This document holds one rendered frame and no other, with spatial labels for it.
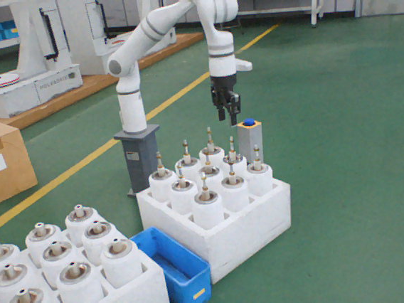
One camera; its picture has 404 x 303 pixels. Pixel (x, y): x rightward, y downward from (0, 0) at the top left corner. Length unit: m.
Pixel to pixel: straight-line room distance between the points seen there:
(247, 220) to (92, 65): 2.93
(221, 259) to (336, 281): 0.35
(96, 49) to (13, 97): 1.09
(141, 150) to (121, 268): 0.69
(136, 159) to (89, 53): 2.37
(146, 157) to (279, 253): 0.67
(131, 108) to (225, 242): 0.69
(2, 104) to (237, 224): 2.22
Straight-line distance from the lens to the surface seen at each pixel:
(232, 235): 1.22
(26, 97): 3.17
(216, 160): 1.45
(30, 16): 3.49
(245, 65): 1.10
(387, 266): 1.36
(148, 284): 1.07
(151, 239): 1.35
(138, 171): 1.67
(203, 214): 1.17
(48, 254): 1.13
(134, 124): 1.60
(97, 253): 1.14
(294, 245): 1.39
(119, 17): 7.62
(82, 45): 3.93
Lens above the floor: 0.88
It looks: 26 degrees down
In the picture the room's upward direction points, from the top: 7 degrees counter-clockwise
